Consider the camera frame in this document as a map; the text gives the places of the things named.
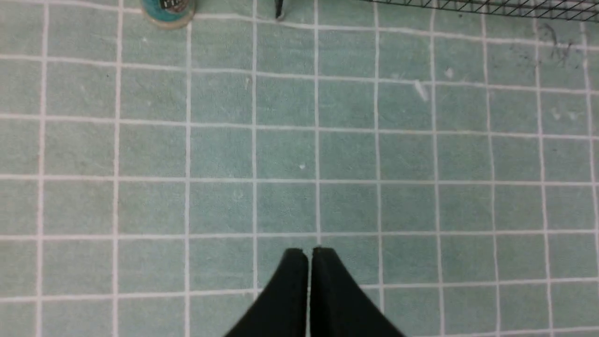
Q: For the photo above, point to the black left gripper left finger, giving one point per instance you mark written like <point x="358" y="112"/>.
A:
<point x="281" y="308"/>

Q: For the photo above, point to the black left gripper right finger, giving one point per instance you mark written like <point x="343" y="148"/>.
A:
<point x="338" y="306"/>

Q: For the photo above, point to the green-capped seasoning bottle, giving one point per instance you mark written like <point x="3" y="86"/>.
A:
<point x="169" y="14"/>

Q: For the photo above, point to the green checkered tablecloth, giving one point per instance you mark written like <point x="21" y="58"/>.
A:
<point x="151" y="179"/>

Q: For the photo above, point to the black wire mesh shelf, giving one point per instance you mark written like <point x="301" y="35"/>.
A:
<point x="564" y="10"/>

